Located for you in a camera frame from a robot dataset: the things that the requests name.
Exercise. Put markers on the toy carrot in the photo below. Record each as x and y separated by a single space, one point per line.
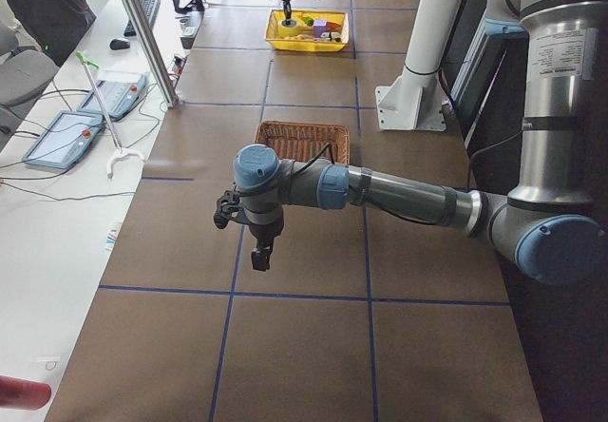
332 26

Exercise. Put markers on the yellow plastic basket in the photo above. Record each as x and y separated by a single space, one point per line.
313 45

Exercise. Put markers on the teach pendant near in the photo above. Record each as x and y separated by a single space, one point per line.
66 140

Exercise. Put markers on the red cylinder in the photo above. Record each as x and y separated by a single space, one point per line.
23 394

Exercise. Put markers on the teach pendant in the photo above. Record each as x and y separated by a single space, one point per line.
66 140
120 91

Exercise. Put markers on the toy panda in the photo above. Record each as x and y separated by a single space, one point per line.
327 37

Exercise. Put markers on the reacher grabber stick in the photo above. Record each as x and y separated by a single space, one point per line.
120 152

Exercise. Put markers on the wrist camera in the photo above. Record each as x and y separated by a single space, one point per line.
229 208

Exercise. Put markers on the yellow tape roll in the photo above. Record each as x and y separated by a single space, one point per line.
288 28

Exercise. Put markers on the black computer mouse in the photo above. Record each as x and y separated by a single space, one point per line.
119 44

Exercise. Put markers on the purple foam cube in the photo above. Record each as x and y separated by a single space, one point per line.
319 27

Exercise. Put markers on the aluminium frame post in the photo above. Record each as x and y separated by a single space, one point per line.
151 51

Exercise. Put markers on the brown wicker basket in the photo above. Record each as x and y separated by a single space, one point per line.
302 141

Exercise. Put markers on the teach pendant far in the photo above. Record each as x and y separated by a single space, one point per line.
120 91

